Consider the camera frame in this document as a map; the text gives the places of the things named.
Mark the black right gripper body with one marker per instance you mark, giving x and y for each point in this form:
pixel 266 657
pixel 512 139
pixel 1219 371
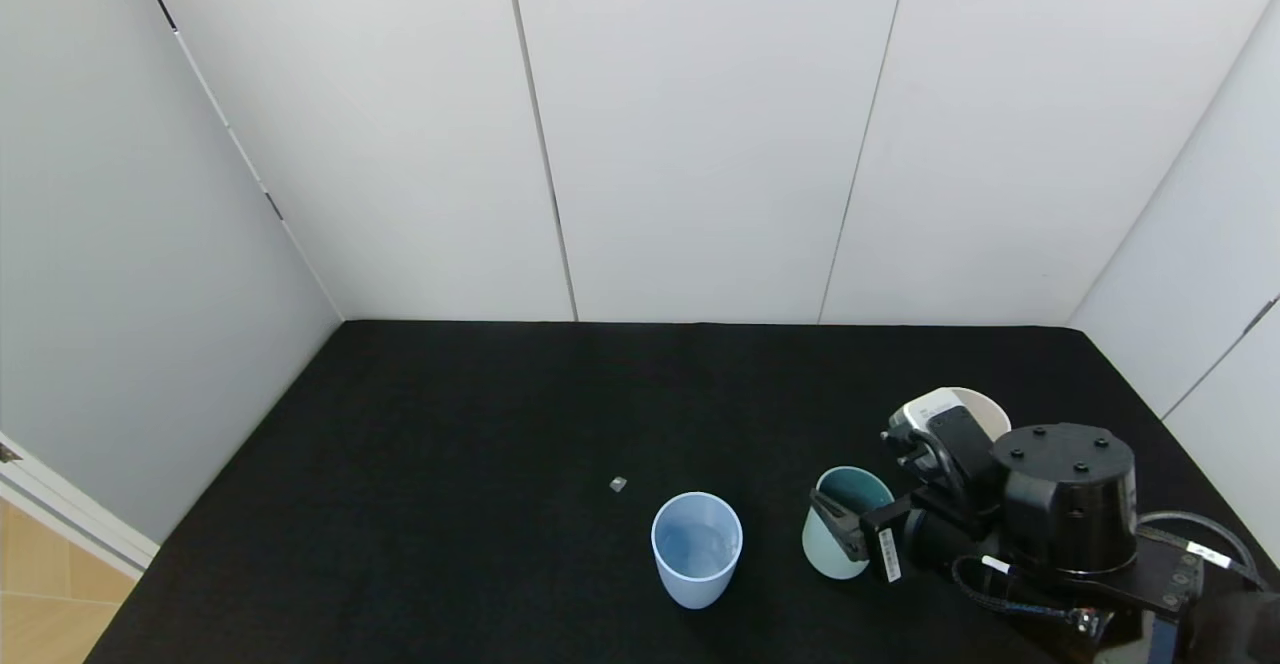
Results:
pixel 886 546

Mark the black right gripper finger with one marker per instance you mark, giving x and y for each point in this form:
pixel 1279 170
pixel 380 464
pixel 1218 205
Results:
pixel 848 541

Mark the teal plastic cup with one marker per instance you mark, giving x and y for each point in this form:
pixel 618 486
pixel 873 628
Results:
pixel 852 489

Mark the light blue plastic cup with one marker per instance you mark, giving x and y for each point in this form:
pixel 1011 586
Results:
pixel 697 564

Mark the beige plastic cup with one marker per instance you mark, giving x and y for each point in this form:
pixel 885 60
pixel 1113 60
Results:
pixel 990 414

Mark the black table cloth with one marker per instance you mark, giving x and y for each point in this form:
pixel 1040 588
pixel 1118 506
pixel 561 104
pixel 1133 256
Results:
pixel 450 444

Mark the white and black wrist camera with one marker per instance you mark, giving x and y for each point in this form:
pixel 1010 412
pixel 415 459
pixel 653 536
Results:
pixel 930 411

